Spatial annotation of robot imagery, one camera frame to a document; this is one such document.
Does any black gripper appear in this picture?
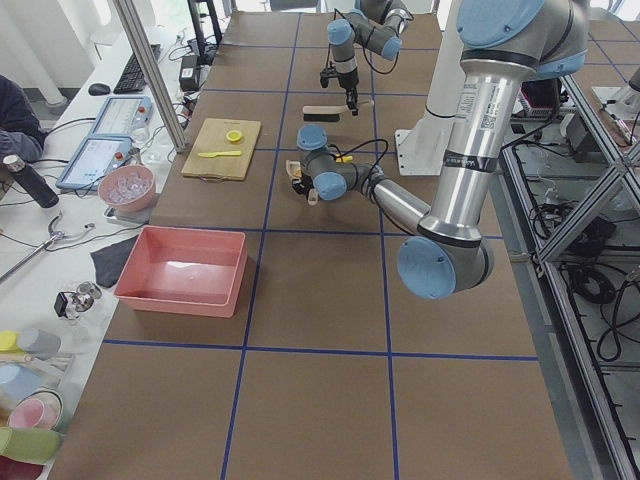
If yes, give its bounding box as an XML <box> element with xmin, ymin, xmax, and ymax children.
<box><xmin>291</xmin><ymin>175</ymin><xmax>315</xmax><ymax>196</ymax></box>
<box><xmin>320</xmin><ymin>69</ymin><xmax>359</xmax><ymax>116</ymax></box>

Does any beige plastic dustpan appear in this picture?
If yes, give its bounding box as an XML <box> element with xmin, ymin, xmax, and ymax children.
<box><xmin>285</xmin><ymin>160</ymin><xmax>319</xmax><ymax>206</ymax></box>

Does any beige hand brush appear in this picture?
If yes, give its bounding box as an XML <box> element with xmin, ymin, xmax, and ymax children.
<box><xmin>302</xmin><ymin>100</ymin><xmax>375</xmax><ymax>123</ymax></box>

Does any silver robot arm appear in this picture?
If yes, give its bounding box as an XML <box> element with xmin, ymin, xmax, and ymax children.
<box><xmin>320</xmin><ymin>1</ymin><xmax>414</xmax><ymax>116</ymax></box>
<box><xmin>297</xmin><ymin>1</ymin><xmax>589</xmax><ymax>299</ymax></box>

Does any pink plastic bin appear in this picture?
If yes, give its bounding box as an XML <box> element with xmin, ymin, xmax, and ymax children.
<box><xmin>114</xmin><ymin>226</ymin><xmax>248</xmax><ymax>318</ymax></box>

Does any yellow plastic knife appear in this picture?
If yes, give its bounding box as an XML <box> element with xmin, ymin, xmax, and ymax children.
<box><xmin>197</xmin><ymin>150</ymin><xmax>243</xmax><ymax>158</ymax></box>

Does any yellow lemon slice toy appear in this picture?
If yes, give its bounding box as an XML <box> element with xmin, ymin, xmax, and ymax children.
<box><xmin>225</xmin><ymin>129</ymin><xmax>244</xmax><ymax>143</ymax></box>

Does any wooden cutting board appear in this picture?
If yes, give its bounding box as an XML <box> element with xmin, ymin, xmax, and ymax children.
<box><xmin>181</xmin><ymin>118</ymin><xmax>261</xmax><ymax>181</ymax></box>

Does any pink bowl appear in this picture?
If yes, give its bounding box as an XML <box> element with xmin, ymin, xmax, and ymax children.
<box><xmin>98</xmin><ymin>165</ymin><xmax>156</xmax><ymax>213</ymax></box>

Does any upper blue teach pendant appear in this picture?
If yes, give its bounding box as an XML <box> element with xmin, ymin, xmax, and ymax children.
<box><xmin>90</xmin><ymin>95</ymin><xmax>153</xmax><ymax>135</ymax></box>

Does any blue teach pendant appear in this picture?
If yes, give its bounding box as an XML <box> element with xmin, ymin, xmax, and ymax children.
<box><xmin>56</xmin><ymin>135</ymin><xmax>133</xmax><ymax>190</ymax></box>
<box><xmin>90</xmin><ymin>95</ymin><xmax>153</xmax><ymax>135</ymax></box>

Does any black keyboard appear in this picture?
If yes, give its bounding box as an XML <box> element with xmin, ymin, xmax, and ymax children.
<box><xmin>112</xmin><ymin>54</ymin><xmax>146</xmax><ymax>95</ymax></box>

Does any lower blue teach pendant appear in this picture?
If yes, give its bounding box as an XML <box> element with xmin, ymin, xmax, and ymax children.
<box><xmin>56</xmin><ymin>135</ymin><xmax>133</xmax><ymax>190</ymax></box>

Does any dark grey cloth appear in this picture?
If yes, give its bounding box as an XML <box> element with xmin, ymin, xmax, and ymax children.
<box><xmin>90</xmin><ymin>236</ymin><xmax>138</xmax><ymax>288</ymax></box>

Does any black computer mouse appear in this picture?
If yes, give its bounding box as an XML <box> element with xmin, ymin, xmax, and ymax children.
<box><xmin>88</xmin><ymin>83</ymin><xmax>111</xmax><ymax>96</ymax></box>

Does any black water bottle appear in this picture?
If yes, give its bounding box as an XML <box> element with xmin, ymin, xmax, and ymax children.
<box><xmin>3</xmin><ymin>155</ymin><xmax>59</xmax><ymax>208</ymax></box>

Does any person in dark jacket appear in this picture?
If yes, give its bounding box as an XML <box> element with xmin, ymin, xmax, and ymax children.
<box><xmin>1</xmin><ymin>76</ymin><xmax>46</xmax><ymax>163</ymax></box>

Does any stack of coloured cups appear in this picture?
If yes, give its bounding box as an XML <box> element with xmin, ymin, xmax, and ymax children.
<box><xmin>1</xmin><ymin>327</ymin><xmax>74</xmax><ymax>479</ymax></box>

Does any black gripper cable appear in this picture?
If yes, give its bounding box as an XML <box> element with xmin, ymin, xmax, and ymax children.
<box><xmin>329</xmin><ymin>138</ymin><xmax>390</xmax><ymax>166</ymax></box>

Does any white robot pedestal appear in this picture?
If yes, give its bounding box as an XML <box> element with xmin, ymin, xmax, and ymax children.
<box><xmin>395</xmin><ymin>0</ymin><xmax>466</xmax><ymax>176</ymax></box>

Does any aluminium frame post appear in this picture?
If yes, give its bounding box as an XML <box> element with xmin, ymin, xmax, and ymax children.
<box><xmin>113</xmin><ymin>0</ymin><xmax>187</xmax><ymax>153</ymax></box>

